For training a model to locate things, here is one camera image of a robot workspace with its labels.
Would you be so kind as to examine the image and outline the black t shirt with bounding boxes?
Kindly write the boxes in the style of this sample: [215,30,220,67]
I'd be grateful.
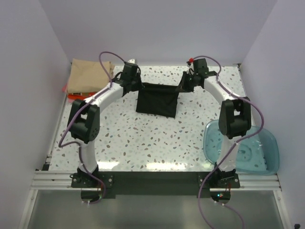
[136,83,179,118]

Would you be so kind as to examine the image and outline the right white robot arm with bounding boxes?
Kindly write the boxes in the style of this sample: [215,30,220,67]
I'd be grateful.
[176,56,252,187]

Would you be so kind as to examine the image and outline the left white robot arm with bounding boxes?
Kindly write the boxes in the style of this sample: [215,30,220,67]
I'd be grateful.
[66,62,143,190]

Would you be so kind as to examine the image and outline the folded beige t shirt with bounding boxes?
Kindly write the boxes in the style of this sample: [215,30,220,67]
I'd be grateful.
[67,59,115,94]

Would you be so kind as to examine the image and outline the folded red orange t shirt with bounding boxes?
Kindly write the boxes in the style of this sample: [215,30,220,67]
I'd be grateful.
[67,93,94,100]

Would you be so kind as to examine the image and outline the folded pink t shirt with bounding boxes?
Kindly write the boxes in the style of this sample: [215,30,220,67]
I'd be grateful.
[62,84,72,103]

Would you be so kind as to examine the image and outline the blue transparent plastic bin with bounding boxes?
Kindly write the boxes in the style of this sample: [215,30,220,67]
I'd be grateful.
[203,120,279,176]

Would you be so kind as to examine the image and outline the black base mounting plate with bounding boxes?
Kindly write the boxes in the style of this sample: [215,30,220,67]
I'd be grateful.
[70,170,240,200]

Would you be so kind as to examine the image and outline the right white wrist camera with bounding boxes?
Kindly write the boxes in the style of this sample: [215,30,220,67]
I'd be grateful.
[187,58,194,72]

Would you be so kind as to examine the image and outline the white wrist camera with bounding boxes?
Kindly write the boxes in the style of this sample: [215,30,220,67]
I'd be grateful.
[127,59,137,64]
[187,58,194,72]

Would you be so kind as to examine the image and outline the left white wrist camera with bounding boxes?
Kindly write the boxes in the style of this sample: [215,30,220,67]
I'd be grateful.
[127,59,137,64]

